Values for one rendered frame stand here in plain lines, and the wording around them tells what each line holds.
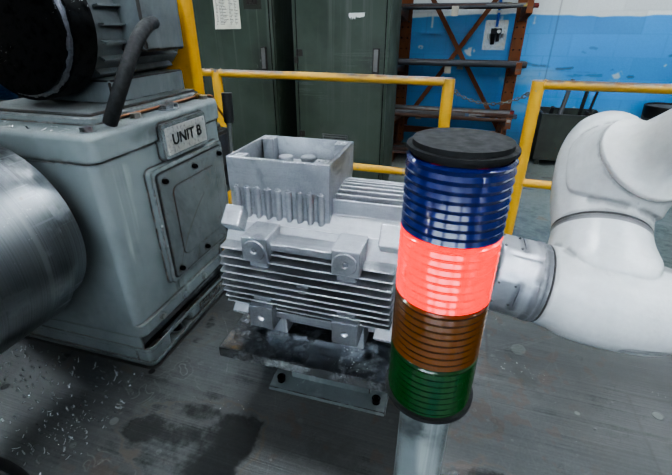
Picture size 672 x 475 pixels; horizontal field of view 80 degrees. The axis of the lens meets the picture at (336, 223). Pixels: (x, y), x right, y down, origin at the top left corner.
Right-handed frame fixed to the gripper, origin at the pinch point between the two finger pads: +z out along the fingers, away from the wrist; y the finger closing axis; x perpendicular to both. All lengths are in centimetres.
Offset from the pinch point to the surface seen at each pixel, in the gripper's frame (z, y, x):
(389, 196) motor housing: -7.9, 1.8, -6.7
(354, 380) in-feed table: -9.2, 10.3, 12.6
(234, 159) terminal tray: 9.2, 4.8, -8.0
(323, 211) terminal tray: -1.6, 5.0, -4.6
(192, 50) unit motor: 35.7, -27.4, -13.2
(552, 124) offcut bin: -114, -390, 49
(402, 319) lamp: -12.0, 21.6, -7.2
